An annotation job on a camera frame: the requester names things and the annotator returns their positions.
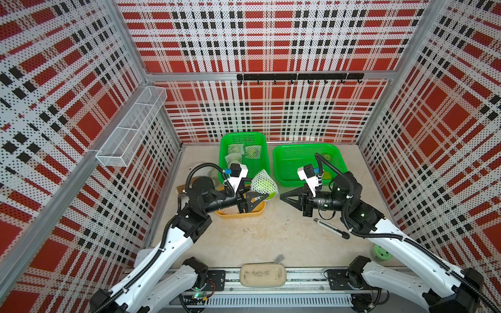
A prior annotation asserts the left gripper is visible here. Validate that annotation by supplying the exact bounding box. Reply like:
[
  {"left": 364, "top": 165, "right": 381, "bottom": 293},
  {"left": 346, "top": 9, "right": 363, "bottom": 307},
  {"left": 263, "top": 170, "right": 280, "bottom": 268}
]
[{"left": 203, "top": 177, "right": 267, "bottom": 214}]

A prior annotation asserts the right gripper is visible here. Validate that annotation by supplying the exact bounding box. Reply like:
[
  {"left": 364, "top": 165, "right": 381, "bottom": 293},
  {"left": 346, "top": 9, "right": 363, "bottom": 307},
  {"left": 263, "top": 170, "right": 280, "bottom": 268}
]
[{"left": 279, "top": 186, "right": 348, "bottom": 219}]

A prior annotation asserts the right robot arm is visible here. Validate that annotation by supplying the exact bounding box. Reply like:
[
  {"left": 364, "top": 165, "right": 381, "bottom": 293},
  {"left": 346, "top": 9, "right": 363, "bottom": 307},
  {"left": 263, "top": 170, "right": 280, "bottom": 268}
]
[{"left": 280, "top": 153, "right": 500, "bottom": 312}]

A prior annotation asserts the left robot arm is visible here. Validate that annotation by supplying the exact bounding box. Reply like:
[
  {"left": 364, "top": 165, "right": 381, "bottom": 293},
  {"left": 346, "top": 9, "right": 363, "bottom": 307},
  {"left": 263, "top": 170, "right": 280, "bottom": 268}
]
[{"left": 90, "top": 162, "right": 269, "bottom": 312}]

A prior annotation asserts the yellow plastic bowl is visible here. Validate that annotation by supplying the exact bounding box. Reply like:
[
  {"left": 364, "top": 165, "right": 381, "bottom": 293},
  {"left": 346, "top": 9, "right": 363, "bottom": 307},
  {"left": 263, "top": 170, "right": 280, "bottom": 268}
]
[{"left": 215, "top": 203, "right": 266, "bottom": 219}]

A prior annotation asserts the green basket with fruit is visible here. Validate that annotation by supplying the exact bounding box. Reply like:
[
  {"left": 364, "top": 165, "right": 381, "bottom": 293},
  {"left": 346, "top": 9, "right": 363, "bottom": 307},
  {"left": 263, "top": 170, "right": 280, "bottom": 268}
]
[{"left": 273, "top": 143, "right": 348, "bottom": 187}]

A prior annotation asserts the empty green plastic basket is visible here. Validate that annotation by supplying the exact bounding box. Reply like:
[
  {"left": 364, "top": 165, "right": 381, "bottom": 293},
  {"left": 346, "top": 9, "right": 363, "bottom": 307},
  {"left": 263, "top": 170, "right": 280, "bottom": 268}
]
[{"left": 219, "top": 132, "right": 271, "bottom": 178}]

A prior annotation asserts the black pen tool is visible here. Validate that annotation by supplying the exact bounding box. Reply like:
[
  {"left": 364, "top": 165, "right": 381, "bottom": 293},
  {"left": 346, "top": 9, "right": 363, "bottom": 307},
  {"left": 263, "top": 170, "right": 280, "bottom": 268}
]
[{"left": 313, "top": 218, "right": 350, "bottom": 240}]

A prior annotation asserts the beige sponge block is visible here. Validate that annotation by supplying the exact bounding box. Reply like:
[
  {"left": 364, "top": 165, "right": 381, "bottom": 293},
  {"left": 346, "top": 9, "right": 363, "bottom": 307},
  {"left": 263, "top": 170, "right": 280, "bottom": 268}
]
[{"left": 240, "top": 263, "right": 287, "bottom": 288}]

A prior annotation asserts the green tape roll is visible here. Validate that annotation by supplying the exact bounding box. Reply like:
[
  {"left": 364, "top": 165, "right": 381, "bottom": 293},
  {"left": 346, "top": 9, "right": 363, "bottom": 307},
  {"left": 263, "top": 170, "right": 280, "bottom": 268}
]
[{"left": 371, "top": 245, "right": 393, "bottom": 262}]

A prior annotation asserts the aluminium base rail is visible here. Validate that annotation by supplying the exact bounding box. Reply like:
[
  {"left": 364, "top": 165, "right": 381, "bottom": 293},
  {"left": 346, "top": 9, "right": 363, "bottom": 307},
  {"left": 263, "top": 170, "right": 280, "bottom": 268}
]
[{"left": 112, "top": 259, "right": 434, "bottom": 312}]

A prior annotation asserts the black hook rail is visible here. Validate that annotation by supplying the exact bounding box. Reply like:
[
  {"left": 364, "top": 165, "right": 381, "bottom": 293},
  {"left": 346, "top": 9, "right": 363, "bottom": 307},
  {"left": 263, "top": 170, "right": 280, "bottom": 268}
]
[{"left": 236, "top": 73, "right": 365, "bottom": 82}]

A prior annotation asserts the clear wall shelf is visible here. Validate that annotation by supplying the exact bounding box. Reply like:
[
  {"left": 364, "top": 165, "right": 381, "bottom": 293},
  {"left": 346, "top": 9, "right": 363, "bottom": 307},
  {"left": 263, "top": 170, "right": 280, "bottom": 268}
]
[{"left": 97, "top": 86, "right": 166, "bottom": 168}]

